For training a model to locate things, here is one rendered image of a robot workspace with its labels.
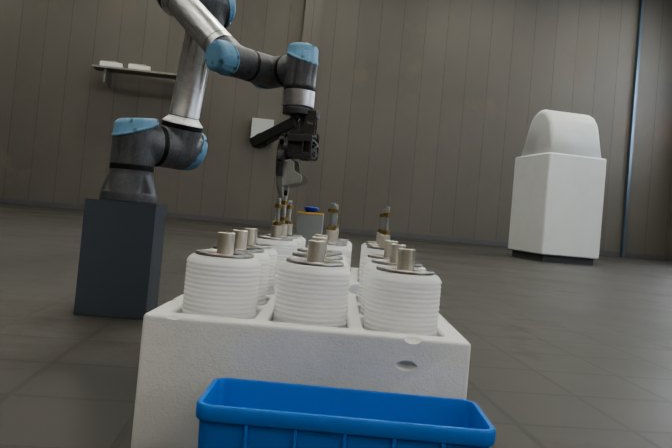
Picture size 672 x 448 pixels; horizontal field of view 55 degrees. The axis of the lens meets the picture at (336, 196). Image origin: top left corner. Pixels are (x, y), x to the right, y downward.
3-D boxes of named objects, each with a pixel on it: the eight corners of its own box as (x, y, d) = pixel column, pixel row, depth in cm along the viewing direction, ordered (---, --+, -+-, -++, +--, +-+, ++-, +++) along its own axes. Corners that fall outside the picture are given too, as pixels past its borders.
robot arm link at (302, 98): (279, 87, 148) (289, 94, 156) (277, 107, 148) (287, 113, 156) (310, 88, 147) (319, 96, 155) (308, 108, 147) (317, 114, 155)
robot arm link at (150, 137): (100, 162, 174) (105, 113, 175) (144, 168, 184) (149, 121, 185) (122, 163, 166) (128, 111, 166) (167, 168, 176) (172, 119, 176)
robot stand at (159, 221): (73, 314, 164) (84, 197, 165) (92, 304, 182) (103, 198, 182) (145, 319, 166) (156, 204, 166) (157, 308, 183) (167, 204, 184)
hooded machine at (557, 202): (600, 266, 698) (613, 111, 702) (537, 261, 687) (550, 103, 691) (562, 259, 779) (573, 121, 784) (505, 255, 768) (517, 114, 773)
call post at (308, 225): (286, 325, 175) (297, 212, 176) (289, 321, 182) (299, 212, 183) (312, 328, 175) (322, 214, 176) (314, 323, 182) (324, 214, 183)
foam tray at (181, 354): (127, 466, 75) (142, 313, 76) (199, 380, 114) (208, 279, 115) (458, 497, 75) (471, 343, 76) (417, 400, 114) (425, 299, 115)
